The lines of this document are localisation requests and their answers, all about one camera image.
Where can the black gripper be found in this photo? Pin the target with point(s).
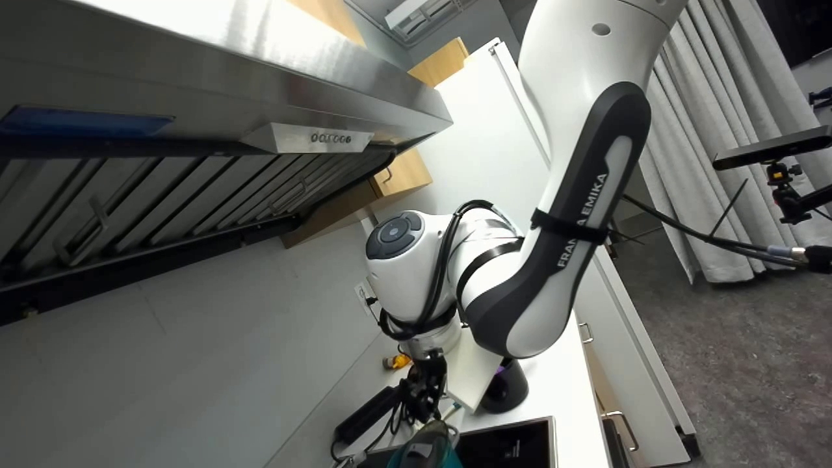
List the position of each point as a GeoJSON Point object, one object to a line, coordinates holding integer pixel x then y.
{"type": "Point", "coordinates": [427, 369]}

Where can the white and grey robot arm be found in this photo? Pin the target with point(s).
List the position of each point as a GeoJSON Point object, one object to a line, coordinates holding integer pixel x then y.
{"type": "Point", "coordinates": [600, 53]}

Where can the yellow plug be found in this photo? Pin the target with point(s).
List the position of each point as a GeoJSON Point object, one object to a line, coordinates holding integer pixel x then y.
{"type": "Point", "coordinates": [400, 358]}

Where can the white flat panel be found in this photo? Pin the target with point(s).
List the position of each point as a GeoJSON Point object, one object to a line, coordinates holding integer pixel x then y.
{"type": "Point", "coordinates": [470, 373]}

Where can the black power strip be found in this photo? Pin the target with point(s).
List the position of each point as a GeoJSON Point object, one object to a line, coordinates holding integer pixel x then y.
{"type": "Point", "coordinates": [366, 417]}

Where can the black induction cooktop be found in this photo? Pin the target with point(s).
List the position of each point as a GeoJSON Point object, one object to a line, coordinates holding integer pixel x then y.
{"type": "Point", "coordinates": [510, 444]}

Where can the wooden base cabinet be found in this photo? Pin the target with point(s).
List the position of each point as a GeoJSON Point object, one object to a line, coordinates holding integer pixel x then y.
{"type": "Point", "coordinates": [617, 438]}

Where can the white tall refrigerator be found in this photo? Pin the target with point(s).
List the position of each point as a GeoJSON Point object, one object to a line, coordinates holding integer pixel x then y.
{"type": "Point", "coordinates": [485, 130]}

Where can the stainless steel range hood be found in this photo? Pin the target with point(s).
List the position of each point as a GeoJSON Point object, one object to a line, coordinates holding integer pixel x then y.
{"type": "Point", "coordinates": [216, 53]}

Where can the white curtains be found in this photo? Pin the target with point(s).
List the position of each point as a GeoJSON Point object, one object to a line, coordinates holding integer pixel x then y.
{"type": "Point", "coordinates": [744, 104]}

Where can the black camera rig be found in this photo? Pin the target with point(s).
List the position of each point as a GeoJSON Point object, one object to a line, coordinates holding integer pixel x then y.
{"type": "Point", "coordinates": [771, 145]}

